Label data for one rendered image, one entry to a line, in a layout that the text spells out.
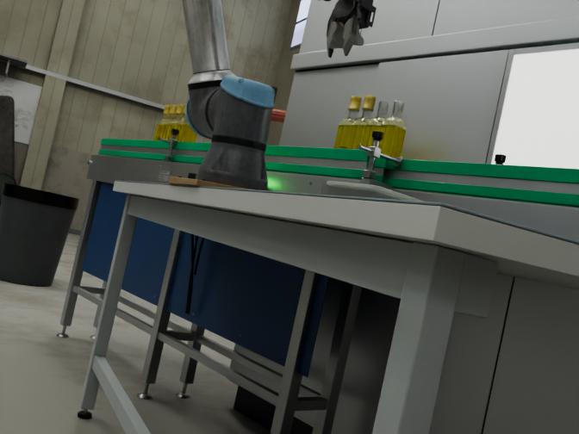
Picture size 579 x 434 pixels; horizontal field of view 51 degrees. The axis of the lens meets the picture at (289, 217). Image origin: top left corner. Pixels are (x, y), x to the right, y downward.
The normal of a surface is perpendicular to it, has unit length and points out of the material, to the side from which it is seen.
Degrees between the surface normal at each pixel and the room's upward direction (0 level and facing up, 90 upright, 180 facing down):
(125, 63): 90
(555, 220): 90
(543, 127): 90
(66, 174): 90
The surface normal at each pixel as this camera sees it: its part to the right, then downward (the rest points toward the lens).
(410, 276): -0.87, -0.21
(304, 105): -0.73, -0.18
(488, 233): 0.44, 0.07
